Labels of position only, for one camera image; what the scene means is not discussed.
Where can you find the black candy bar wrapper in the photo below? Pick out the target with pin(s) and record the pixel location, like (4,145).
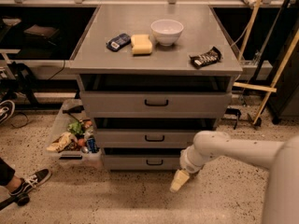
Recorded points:
(206,59)

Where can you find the grey bottom drawer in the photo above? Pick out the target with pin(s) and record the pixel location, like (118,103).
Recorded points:
(142,163)

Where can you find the black white sneaker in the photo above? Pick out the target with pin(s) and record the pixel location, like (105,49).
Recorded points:
(19,185)

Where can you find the blue soda can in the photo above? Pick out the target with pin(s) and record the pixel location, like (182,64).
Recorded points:
(91,145)

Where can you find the orange fruit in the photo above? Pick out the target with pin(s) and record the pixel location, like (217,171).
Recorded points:
(81,142)

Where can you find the yellow sponge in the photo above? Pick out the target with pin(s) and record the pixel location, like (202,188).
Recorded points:
(141,44)

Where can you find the grey drawer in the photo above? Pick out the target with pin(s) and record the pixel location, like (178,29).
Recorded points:
(144,138)
(105,104)
(142,163)

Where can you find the grey middle drawer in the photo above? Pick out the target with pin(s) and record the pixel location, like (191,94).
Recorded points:
(144,138)

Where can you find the black sneaker upper left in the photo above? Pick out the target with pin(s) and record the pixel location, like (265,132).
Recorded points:
(7,109)

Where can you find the white bowl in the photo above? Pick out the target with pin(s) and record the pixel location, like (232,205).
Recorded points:
(166,32)

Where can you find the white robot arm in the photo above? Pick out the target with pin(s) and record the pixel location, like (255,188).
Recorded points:
(281,159)

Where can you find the clear plastic storage bin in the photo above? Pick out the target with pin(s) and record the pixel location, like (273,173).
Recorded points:
(73,155)

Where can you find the blue snack packet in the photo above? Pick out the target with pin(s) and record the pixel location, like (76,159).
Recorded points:
(118,42)

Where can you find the grey drawer cabinet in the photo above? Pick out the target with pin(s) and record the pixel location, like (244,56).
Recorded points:
(166,69)

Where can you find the black caster wheel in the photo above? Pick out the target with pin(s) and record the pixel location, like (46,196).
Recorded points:
(22,199)

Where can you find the grey top drawer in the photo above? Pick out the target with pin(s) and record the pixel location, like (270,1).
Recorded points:
(105,104)

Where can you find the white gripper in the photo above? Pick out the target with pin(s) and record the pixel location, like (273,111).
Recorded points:
(188,162)

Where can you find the green snack bag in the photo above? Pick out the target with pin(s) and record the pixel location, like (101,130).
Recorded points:
(75,128)

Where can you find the dark box on shelf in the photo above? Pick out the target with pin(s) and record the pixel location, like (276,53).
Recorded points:
(44,32)

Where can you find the crumpled tan snack bag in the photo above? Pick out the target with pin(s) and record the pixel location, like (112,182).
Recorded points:
(62,142)

